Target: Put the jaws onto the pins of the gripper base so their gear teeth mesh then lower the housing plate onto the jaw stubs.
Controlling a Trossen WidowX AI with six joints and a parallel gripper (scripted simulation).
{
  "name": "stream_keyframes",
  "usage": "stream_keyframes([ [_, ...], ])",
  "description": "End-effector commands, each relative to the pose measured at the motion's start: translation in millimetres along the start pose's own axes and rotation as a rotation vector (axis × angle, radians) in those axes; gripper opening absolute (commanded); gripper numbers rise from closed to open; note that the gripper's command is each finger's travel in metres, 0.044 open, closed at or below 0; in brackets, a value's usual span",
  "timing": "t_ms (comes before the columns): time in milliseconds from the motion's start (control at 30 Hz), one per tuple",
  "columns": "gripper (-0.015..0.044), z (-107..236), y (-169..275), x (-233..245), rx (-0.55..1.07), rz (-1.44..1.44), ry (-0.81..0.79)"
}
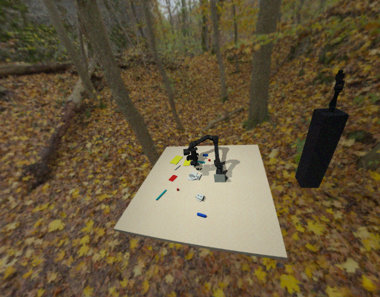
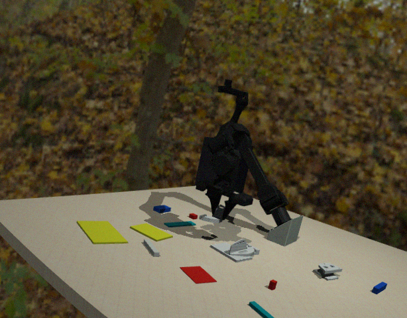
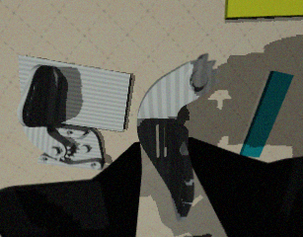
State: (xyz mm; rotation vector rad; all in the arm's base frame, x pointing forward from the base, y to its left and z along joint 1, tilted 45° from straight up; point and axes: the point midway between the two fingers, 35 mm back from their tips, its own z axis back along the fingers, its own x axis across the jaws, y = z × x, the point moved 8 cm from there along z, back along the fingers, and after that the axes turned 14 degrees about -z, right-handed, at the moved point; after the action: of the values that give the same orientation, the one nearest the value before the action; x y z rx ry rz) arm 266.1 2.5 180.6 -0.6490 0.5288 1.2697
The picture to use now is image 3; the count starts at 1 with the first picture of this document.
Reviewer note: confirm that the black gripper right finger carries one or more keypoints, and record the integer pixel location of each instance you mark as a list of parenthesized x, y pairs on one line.
[(252, 198)]

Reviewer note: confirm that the dark teal rectangular bar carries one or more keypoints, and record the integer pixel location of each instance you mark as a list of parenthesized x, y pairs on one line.
[(276, 88)]

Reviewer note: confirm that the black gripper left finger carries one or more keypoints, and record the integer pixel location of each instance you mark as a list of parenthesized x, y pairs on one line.
[(107, 203)]

